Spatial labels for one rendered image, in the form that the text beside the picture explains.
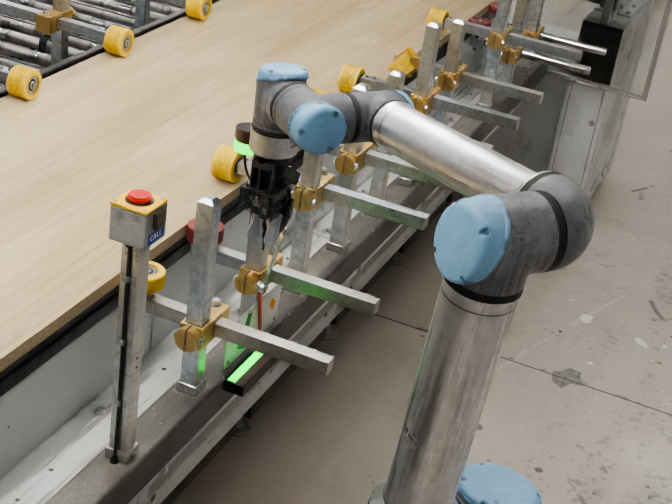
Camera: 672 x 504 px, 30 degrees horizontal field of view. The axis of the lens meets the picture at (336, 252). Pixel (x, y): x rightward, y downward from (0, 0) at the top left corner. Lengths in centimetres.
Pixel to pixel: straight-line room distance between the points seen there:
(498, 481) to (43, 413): 89
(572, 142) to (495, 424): 156
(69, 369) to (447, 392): 93
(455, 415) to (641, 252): 337
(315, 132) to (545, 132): 312
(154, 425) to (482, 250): 97
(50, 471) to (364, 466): 134
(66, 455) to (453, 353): 96
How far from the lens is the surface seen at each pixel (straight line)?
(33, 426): 247
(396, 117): 215
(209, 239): 235
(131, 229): 207
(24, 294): 244
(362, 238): 322
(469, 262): 168
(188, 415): 248
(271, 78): 224
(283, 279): 267
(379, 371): 399
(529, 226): 170
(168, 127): 321
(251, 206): 235
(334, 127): 216
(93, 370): 260
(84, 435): 254
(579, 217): 176
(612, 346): 443
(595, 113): 500
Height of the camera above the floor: 213
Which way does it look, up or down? 27 degrees down
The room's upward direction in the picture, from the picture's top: 9 degrees clockwise
